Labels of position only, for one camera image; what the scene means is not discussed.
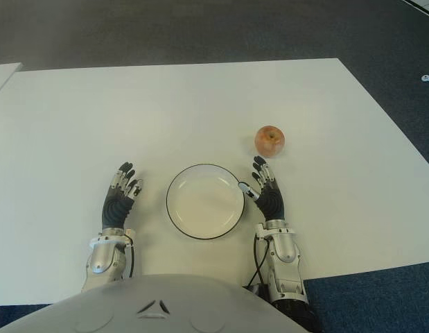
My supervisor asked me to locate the red yellow apple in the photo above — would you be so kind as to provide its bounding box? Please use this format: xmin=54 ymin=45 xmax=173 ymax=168
xmin=254 ymin=125 xmax=286 ymax=159

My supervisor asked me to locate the white plate with black rim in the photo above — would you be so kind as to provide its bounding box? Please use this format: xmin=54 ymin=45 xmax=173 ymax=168
xmin=166 ymin=163 xmax=247 ymax=240

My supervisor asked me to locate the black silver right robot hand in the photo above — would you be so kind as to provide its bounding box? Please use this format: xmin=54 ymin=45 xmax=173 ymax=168
xmin=237 ymin=155 xmax=287 ymax=223

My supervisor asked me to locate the grey robot torso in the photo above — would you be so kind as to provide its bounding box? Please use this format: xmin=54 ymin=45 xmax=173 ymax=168
xmin=6 ymin=273 xmax=307 ymax=333

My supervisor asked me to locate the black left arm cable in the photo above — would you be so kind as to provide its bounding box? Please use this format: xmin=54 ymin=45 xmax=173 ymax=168
xmin=123 ymin=235 xmax=135 ymax=278

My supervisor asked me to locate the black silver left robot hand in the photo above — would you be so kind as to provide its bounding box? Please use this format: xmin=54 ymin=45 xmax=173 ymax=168
xmin=101 ymin=161 xmax=144 ymax=230

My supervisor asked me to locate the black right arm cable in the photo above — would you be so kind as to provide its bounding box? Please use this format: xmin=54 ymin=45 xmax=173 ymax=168
xmin=247 ymin=234 xmax=270 ymax=289

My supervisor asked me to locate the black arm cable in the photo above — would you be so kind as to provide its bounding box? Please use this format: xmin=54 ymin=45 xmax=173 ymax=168
xmin=123 ymin=235 xmax=135 ymax=278
xmin=247 ymin=234 xmax=270 ymax=289

